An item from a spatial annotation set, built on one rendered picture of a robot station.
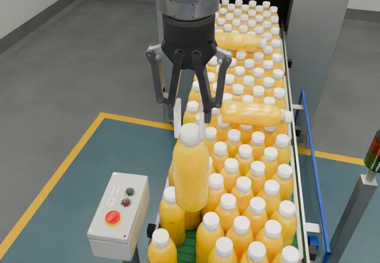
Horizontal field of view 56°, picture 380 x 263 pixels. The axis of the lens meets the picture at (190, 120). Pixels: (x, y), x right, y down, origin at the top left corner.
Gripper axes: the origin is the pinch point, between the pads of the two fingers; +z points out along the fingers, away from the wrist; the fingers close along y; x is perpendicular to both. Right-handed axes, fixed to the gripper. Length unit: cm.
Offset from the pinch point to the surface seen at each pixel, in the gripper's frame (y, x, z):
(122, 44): -122, 289, 147
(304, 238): 30, 10, 47
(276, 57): 22, 85, 34
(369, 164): 43, 21, 27
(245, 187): 12.3, 14.1, 33.4
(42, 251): -92, 43, 144
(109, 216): -19.9, -0.4, 32.8
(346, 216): 44, 21, 50
